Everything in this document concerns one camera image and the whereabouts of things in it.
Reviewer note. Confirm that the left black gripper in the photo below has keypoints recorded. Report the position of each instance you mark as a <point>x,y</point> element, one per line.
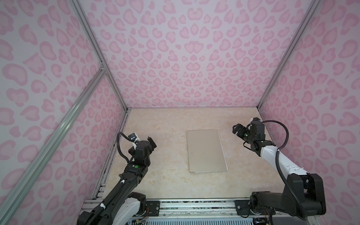
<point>152,143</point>

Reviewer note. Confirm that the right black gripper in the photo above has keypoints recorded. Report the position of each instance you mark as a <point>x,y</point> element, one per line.
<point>239,126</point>

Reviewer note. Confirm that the beige paper folder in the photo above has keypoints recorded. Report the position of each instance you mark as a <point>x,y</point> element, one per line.
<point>204,151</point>

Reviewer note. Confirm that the text sheet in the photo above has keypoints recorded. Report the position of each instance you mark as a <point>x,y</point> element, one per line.
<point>224,165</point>

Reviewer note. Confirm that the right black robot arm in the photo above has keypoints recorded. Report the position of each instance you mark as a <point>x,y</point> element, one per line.
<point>303,195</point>

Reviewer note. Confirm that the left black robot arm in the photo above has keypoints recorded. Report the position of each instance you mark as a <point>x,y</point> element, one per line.
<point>122,203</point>

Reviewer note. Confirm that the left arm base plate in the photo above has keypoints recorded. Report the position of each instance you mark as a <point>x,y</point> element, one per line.
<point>149,209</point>

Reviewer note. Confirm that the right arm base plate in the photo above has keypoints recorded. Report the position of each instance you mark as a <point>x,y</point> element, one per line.
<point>246,208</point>

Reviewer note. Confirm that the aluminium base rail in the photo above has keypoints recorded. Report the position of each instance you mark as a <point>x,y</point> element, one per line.
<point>204,211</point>

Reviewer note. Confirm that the right corner aluminium post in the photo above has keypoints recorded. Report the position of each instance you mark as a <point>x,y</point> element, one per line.
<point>304,24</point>

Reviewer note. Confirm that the corner aluminium post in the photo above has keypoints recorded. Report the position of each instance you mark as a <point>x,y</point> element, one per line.
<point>78,10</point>
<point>304,24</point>

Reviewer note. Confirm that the diagonal aluminium frame bar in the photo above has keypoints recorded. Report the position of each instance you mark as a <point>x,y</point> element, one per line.
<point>34,170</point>

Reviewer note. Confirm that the left corner aluminium post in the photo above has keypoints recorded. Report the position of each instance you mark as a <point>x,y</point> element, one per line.
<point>78,10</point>

